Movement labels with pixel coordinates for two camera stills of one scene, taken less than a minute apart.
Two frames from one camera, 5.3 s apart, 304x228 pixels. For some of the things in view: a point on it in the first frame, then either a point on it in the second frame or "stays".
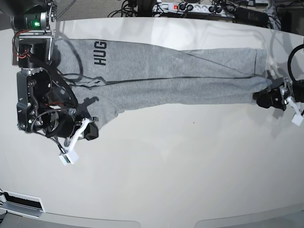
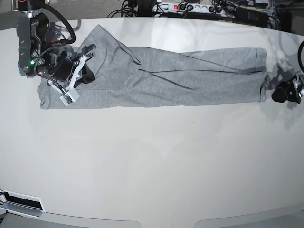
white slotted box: (21, 204) stays
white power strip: (216, 8) stays
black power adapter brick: (252, 17) stays
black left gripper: (61, 123) -> (61, 66)
